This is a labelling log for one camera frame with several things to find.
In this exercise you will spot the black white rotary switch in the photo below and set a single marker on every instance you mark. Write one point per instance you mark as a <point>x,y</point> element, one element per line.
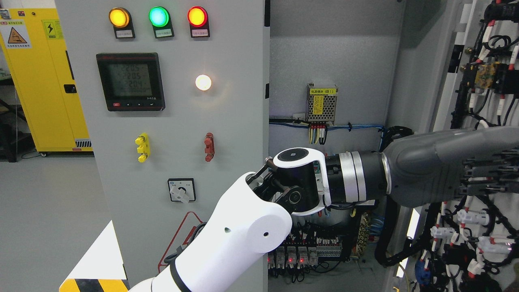
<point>182,190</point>

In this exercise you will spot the red electric hazard sticker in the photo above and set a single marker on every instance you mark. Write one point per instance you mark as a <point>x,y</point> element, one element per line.
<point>181,236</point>

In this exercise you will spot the lower relay terminal row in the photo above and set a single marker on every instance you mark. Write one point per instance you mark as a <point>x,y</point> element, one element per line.
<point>308,245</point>

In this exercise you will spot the grey black robot hand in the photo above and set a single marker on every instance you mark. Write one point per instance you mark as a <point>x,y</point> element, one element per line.
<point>428,167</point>

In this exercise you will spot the yellow indicator lamp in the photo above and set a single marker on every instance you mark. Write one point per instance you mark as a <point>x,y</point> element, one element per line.
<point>119,17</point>

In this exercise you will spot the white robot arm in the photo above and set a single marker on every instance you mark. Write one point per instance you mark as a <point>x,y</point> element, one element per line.
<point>254,216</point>

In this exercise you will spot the green indicator lamp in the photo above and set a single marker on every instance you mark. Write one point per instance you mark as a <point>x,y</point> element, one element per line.
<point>159,16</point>

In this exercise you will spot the red indicator lamp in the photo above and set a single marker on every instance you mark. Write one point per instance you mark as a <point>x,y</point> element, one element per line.
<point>197,16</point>

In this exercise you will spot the yellow safety storage cabinet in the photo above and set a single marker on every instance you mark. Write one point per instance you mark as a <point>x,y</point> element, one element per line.
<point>33,43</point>

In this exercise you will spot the white indicator lamp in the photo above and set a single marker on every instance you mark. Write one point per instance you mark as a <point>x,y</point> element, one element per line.
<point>203,82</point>

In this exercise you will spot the grey cabinet door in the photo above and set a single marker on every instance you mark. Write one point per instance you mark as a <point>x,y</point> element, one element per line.
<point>439,82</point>
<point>232,48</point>

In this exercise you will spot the black digital power meter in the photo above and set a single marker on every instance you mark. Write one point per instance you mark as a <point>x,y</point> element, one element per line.
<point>131,81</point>

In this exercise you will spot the metal mesh power supply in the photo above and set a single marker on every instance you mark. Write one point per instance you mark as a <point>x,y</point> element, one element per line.
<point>321,103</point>

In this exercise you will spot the red terminal post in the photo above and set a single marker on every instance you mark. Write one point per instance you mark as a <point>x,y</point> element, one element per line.
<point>209,147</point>

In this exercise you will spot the yellow terminal post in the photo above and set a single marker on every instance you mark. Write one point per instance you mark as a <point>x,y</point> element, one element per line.
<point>143,147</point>

